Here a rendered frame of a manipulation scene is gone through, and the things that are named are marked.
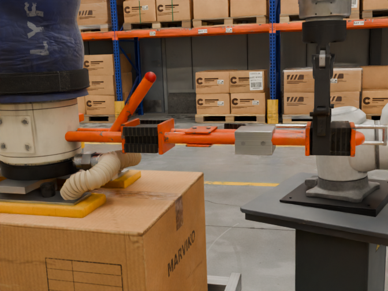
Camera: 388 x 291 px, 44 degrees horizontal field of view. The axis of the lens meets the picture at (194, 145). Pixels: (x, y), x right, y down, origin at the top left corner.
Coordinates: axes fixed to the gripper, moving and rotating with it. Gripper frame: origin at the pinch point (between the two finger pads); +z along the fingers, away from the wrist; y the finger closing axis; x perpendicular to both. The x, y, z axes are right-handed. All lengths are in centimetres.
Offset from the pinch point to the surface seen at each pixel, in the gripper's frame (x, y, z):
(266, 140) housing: -9.6, 3.7, 0.4
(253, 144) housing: -12.0, 3.7, 1.2
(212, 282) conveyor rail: -30, -32, 49
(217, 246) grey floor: -69, -190, 108
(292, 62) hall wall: -79, -836, 14
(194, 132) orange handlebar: -23.1, 3.9, -0.8
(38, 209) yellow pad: -50, 16, 12
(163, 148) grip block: -29.3, 4.2, 2.4
